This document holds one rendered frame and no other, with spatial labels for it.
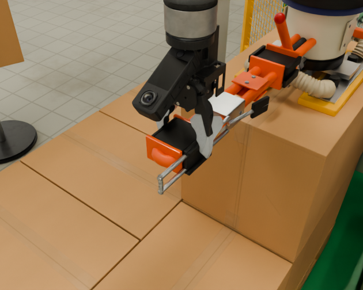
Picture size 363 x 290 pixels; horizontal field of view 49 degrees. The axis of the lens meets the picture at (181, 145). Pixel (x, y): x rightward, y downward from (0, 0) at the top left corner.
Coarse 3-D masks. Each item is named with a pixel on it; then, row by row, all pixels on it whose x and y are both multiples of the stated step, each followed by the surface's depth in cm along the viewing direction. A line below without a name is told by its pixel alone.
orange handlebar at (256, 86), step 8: (360, 32) 102; (296, 40) 99; (312, 40) 98; (304, 48) 95; (248, 72) 86; (256, 72) 87; (272, 72) 86; (232, 80) 83; (240, 80) 83; (248, 80) 83; (256, 80) 83; (264, 80) 83; (272, 80) 85; (232, 88) 81; (240, 88) 83; (248, 88) 85; (256, 88) 80; (264, 88) 83; (248, 96) 79; (256, 96) 81; (248, 104) 79; (152, 152) 67; (160, 152) 66; (160, 160) 65; (168, 160) 65
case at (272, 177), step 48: (240, 96) 104; (288, 96) 104; (240, 144) 100; (288, 144) 91; (336, 144) 90; (192, 192) 124; (240, 192) 110; (288, 192) 99; (336, 192) 130; (288, 240) 108
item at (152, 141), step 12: (180, 120) 70; (156, 132) 68; (168, 132) 68; (180, 132) 68; (192, 132) 68; (156, 144) 66; (168, 144) 65; (180, 144) 65; (180, 156) 64; (180, 168) 66
